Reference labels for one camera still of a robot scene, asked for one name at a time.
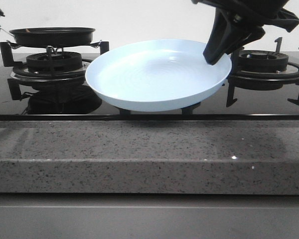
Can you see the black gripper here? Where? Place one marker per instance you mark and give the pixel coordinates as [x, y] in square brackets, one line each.
[231, 16]

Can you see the black frying pan green handle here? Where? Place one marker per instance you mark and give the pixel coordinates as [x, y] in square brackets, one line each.
[57, 37]

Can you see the light blue plate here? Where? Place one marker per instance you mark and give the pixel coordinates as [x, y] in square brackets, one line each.
[156, 75]

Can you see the black right gas burner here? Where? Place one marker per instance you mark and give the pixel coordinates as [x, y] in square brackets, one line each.
[262, 61]

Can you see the black gas burner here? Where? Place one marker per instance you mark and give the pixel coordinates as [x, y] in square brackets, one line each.
[262, 61]
[60, 62]

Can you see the black right pan support grate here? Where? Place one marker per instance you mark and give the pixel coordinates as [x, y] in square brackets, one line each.
[289, 75]

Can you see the black pan support grate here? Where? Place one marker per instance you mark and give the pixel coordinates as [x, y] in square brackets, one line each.
[21, 72]
[289, 75]

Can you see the black left pan support grate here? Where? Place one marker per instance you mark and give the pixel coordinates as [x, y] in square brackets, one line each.
[21, 72]

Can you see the black left gas burner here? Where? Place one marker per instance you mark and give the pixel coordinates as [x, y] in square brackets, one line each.
[60, 62]

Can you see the black glass gas cooktop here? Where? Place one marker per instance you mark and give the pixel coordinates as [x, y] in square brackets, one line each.
[235, 100]

